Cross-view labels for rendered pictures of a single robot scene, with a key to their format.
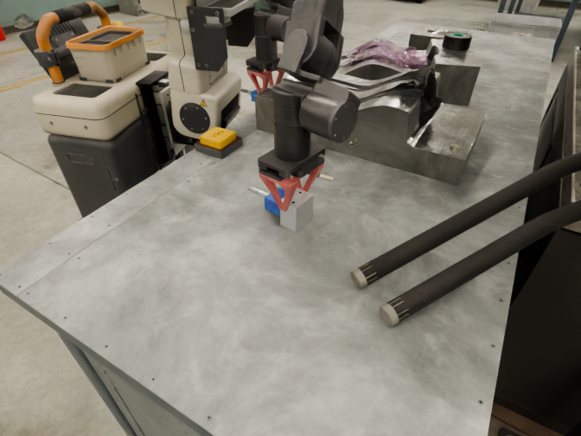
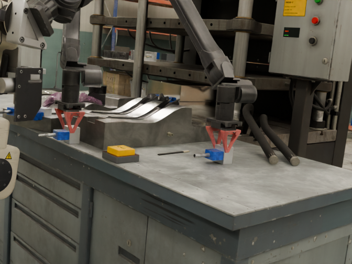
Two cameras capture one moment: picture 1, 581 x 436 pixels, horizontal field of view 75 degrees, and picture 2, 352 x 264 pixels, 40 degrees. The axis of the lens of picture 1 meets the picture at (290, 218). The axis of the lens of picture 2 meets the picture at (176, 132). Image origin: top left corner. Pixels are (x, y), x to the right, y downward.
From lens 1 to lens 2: 1.48 m
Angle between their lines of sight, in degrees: 70
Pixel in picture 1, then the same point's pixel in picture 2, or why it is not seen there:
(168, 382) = (319, 191)
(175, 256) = (238, 182)
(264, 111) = (111, 132)
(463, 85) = not seen: hidden behind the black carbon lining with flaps
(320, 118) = (252, 92)
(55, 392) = not seen: outside the picture
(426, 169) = (200, 137)
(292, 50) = (227, 69)
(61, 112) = not seen: outside the picture
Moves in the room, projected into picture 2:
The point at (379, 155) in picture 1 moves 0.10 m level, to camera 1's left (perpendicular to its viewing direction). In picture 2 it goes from (180, 138) to (172, 142)
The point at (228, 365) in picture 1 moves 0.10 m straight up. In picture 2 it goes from (311, 184) to (317, 149)
